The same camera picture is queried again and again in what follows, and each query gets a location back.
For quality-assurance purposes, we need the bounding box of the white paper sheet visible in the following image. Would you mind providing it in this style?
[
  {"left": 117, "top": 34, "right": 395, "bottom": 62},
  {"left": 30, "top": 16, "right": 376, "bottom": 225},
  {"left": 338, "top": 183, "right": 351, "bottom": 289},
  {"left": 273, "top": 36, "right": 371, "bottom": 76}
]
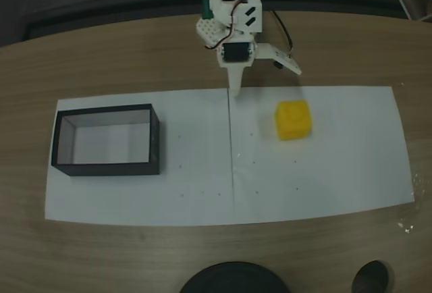
[
  {"left": 227, "top": 85, "right": 416, "bottom": 225},
  {"left": 45, "top": 88, "right": 236, "bottom": 228}
]

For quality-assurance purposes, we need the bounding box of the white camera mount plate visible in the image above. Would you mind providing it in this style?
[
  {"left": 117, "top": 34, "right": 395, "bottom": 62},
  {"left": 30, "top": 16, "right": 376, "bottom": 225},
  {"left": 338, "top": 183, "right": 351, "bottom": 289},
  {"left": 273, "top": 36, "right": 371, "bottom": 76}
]
[{"left": 255, "top": 43, "right": 302, "bottom": 76}]

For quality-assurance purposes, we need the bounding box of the black camera cable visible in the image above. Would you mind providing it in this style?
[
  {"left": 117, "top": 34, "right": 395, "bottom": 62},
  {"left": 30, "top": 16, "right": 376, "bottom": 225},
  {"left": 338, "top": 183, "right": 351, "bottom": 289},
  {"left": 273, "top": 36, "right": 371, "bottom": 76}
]
[{"left": 269, "top": 9, "right": 296, "bottom": 59}]

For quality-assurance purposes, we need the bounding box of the dark rectangular open box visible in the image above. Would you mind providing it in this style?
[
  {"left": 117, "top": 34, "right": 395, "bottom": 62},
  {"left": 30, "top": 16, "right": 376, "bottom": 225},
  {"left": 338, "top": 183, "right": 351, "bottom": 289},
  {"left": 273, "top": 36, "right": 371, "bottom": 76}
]
[{"left": 51, "top": 103, "right": 161, "bottom": 177}]

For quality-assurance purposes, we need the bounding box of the black round stand base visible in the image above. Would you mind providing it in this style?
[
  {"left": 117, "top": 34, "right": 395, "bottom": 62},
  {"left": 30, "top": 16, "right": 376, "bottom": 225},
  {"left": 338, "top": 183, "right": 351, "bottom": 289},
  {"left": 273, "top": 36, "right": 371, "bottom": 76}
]
[{"left": 178, "top": 261, "right": 292, "bottom": 293}]

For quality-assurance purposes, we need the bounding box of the green table clamp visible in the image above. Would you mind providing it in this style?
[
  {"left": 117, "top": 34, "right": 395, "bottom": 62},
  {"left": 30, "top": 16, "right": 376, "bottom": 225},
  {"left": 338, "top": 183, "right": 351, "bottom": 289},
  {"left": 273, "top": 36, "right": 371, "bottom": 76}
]
[{"left": 201, "top": 0, "right": 215, "bottom": 20}]

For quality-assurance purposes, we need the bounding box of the round table cable grommet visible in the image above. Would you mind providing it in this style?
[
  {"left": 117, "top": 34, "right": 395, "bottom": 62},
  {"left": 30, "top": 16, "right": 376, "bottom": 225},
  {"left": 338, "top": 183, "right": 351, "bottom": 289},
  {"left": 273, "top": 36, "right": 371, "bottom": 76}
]
[{"left": 351, "top": 260, "right": 394, "bottom": 293}]

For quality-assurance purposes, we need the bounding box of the yellow cube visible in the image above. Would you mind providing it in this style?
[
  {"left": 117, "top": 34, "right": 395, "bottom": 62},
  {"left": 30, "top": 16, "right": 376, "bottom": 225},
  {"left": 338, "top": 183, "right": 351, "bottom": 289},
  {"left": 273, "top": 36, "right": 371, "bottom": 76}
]
[{"left": 273, "top": 98, "right": 313, "bottom": 142}]

